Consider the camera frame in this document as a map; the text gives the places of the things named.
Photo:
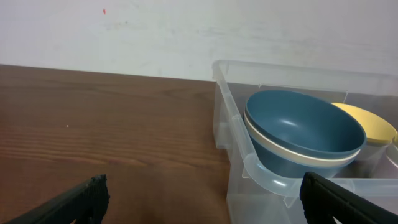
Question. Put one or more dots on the clear plastic storage container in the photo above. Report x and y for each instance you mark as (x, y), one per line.
(255, 194)

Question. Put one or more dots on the small grey bowl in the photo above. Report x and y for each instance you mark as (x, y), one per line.
(371, 151)

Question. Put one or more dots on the large cream bowl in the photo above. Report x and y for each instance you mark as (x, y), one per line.
(295, 156)

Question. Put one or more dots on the small yellow bowl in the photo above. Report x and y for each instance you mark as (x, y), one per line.
(377, 129)

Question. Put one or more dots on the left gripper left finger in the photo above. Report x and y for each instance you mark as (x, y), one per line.
(86, 203)

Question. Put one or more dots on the blue bowl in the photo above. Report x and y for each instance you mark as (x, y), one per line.
(287, 168)
(305, 124)

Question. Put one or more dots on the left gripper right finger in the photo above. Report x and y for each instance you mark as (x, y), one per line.
(325, 203)

